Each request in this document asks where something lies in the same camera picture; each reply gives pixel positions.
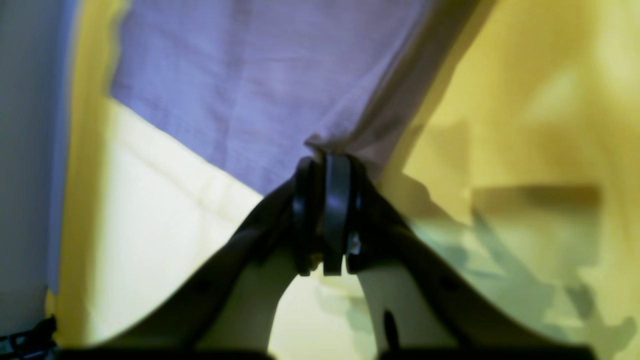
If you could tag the yellow table cloth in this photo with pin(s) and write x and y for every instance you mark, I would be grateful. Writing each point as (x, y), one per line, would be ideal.
(521, 168)

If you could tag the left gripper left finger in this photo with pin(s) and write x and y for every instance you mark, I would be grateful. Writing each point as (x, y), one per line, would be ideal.
(226, 309)

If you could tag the brown T-shirt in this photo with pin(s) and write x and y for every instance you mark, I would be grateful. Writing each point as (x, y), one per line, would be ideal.
(252, 86)

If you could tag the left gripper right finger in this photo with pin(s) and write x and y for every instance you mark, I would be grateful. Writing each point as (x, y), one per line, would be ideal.
(422, 308)

